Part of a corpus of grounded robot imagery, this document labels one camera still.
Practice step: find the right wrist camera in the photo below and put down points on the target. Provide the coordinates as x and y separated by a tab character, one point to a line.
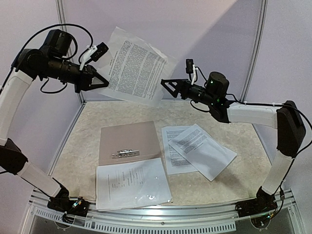
191	70

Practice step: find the pink paper folder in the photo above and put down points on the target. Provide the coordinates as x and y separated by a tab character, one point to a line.
137	136

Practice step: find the aluminium front rail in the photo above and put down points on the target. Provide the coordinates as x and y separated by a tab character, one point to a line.
219	218

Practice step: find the dense text white sheet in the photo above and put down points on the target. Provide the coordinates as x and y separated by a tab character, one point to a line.
134	69

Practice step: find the metal folder clip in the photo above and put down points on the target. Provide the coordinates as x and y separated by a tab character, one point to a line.
126	153

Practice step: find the white paper stack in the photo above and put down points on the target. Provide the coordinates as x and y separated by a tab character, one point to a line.
175	163

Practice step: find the aluminium frame left post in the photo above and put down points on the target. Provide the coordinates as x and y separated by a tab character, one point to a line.
62	20

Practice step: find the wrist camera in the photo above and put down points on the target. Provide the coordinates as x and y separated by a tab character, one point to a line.
191	70
94	53

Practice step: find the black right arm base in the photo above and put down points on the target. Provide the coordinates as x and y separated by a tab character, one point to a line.
263	202

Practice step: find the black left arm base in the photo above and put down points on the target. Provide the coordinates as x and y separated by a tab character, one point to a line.
70	205

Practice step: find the angled printed white sheet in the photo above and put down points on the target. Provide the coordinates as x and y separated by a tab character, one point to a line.
204	153

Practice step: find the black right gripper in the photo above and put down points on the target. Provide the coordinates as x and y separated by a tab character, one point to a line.
184	88

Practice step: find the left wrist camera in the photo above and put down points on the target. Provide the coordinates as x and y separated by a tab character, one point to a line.
94	53

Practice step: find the aluminium frame post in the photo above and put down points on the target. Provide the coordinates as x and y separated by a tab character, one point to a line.
62	20
255	50

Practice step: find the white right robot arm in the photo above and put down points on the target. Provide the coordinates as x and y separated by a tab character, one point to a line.
285	118

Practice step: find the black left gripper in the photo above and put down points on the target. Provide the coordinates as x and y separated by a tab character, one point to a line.
85	81

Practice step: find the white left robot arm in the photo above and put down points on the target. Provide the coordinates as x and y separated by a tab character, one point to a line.
48	61

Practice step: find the aluminium frame right post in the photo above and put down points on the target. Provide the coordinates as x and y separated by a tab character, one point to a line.
255	50

